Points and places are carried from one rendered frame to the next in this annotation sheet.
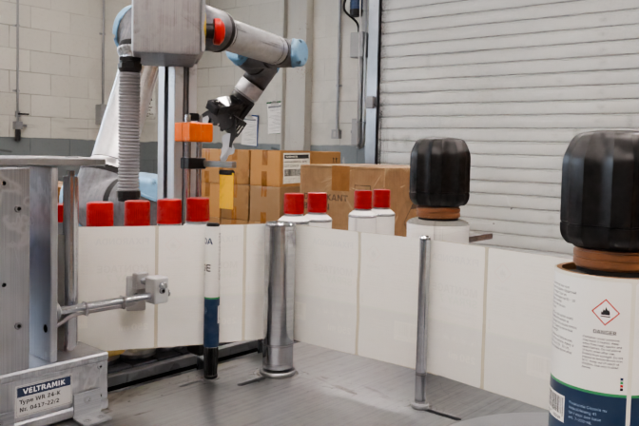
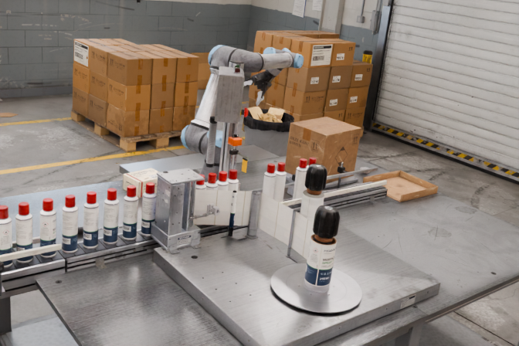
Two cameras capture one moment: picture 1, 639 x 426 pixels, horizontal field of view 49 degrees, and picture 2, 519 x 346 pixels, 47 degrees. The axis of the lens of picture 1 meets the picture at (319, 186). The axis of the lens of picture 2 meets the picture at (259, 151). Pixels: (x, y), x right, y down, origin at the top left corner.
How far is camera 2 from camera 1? 1.47 m
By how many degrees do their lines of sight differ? 17
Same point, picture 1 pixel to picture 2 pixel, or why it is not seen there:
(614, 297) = (317, 247)
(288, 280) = (256, 210)
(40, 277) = (184, 208)
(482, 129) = (463, 36)
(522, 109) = (493, 27)
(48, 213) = (188, 193)
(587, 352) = (311, 258)
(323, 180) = (300, 133)
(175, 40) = (229, 118)
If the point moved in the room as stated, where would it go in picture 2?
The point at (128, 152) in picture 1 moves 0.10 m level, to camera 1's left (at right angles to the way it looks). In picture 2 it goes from (211, 150) to (187, 147)
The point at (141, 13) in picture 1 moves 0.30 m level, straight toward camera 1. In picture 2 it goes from (218, 109) to (218, 130)
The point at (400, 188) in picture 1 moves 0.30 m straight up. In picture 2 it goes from (334, 143) to (344, 84)
